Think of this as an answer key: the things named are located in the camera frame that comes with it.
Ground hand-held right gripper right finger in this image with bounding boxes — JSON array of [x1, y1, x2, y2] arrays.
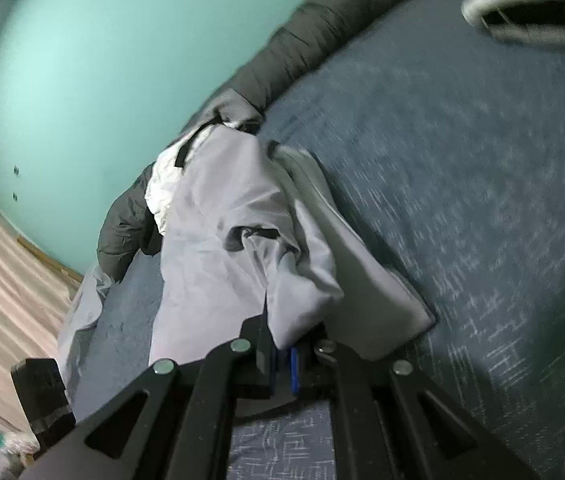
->
[[289, 325, 538, 480]]

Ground grey jacket with black hem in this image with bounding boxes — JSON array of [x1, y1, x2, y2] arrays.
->
[[147, 125, 438, 368]]

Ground dark grey quilt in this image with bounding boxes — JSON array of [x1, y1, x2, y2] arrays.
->
[[96, 0, 423, 281]]

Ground beige curtain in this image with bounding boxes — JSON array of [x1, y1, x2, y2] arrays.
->
[[0, 172, 83, 461]]

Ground wooden trim strip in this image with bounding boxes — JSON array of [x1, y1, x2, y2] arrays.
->
[[16, 237, 86, 283]]

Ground clear plastic bag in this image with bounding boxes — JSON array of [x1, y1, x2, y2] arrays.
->
[[0, 430, 40, 471]]

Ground light grey cloth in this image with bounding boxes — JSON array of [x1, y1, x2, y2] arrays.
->
[[55, 265, 113, 386]]

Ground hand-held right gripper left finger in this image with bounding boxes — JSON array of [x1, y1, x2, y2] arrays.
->
[[20, 310, 283, 480]]

